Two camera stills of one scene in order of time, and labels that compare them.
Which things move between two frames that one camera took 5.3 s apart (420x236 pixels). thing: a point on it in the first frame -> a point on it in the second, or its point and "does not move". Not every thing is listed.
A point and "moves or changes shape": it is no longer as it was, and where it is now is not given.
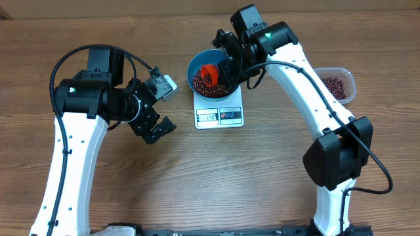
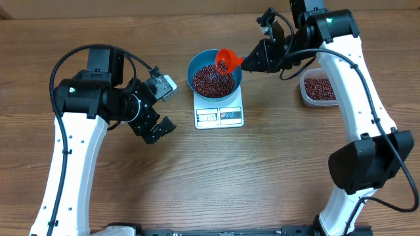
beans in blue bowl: x=201 y=88 does not move
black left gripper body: x=144 y=121 does not move
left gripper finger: x=161 y=129 does not move
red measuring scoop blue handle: x=212 y=69 moves or changes shape
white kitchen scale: x=225 y=113 does not move
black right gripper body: x=233 y=71 -> x=280 y=48
